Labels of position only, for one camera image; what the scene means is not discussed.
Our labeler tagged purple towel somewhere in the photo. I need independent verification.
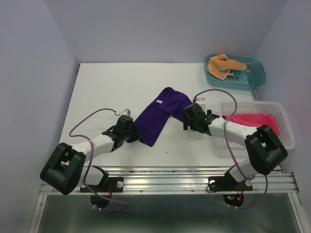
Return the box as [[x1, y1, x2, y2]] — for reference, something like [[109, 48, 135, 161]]
[[135, 87, 192, 147]]

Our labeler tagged pink towel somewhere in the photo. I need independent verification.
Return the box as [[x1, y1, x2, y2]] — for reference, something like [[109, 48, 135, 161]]
[[229, 114, 279, 136]]

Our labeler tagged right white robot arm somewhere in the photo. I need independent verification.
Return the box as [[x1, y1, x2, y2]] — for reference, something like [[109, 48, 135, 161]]
[[184, 103, 288, 189]]

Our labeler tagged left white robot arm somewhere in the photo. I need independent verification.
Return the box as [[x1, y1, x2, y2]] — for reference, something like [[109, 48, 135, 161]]
[[40, 115, 140, 195]]

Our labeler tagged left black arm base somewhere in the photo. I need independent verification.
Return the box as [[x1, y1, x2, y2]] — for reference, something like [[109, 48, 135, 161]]
[[80, 166, 128, 212]]

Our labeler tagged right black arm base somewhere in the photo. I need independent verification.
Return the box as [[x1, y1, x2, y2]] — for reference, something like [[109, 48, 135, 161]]
[[206, 176, 253, 207]]

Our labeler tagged white perforated basket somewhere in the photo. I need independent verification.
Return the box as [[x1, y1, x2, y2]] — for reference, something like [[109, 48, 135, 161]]
[[235, 101, 295, 151]]

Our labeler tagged orange towel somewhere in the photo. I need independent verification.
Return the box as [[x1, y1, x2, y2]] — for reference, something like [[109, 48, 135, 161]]
[[206, 54, 247, 81]]

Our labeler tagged blue plastic tub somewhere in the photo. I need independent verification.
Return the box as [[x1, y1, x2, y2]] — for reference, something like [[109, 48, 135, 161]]
[[204, 54, 266, 90]]

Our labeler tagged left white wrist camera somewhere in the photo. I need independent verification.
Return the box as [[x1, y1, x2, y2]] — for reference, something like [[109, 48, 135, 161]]
[[115, 109, 131, 117]]

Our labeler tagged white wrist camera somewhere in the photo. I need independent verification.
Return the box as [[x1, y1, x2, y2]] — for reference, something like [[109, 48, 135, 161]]
[[192, 97, 206, 112], [115, 109, 131, 117]]

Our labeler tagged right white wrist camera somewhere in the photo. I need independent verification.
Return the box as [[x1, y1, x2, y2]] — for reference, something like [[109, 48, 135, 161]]
[[192, 97, 206, 112]]

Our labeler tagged aluminium mounting rail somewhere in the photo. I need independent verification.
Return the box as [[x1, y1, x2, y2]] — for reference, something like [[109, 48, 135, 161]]
[[103, 166, 299, 195]]

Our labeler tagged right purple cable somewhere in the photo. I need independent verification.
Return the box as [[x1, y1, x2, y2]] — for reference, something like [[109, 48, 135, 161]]
[[193, 88, 269, 210]]

